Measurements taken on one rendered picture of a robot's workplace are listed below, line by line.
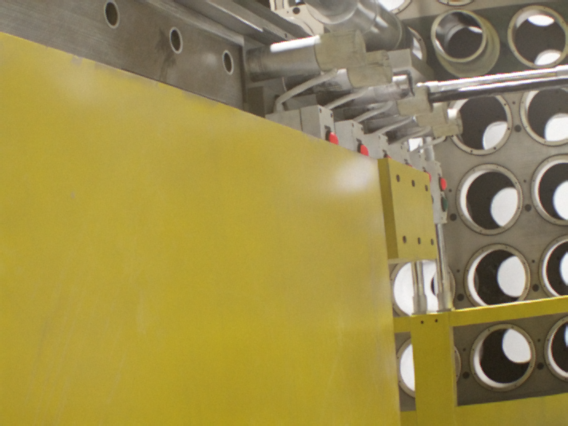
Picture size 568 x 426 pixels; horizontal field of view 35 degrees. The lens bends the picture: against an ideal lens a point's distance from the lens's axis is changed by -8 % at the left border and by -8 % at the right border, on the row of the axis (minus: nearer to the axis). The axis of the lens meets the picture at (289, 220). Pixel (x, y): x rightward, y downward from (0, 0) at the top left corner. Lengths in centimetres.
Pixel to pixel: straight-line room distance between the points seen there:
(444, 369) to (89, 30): 168
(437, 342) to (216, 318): 210
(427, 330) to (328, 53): 122
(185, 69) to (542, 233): 217
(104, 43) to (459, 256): 238
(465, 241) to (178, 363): 296
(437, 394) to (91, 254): 223
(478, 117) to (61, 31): 308
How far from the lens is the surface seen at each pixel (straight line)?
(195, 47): 141
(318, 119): 150
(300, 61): 153
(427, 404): 259
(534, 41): 406
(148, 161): 44
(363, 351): 72
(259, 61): 156
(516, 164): 337
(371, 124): 220
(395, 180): 87
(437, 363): 257
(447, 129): 233
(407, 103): 200
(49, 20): 107
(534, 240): 335
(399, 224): 87
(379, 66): 167
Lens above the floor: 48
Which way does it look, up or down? 5 degrees up
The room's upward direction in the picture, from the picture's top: 6 degrees counter-clockwise
